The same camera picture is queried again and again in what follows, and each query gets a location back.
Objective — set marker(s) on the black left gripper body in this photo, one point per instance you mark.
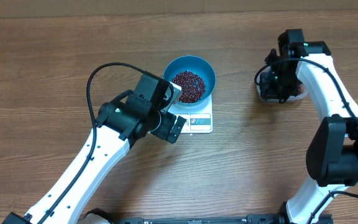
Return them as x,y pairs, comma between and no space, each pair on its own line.
165,126

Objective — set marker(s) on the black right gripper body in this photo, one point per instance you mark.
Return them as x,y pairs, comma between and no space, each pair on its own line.
281,86

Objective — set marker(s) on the red beans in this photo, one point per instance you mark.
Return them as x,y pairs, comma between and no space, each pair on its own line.
193,86

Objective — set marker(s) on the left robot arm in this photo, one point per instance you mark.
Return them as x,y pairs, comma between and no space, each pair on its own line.
118,125

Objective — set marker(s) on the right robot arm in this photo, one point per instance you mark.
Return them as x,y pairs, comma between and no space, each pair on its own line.
332,156

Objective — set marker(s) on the white digital kitchen scale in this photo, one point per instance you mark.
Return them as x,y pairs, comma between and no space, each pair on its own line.
199,116

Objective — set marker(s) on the teal bowl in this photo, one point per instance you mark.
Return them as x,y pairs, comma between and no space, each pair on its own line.
196,65

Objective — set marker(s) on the clear plastic container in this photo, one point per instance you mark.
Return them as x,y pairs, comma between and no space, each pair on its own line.
266,82

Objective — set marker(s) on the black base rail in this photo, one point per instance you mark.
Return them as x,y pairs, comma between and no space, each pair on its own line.
98,216

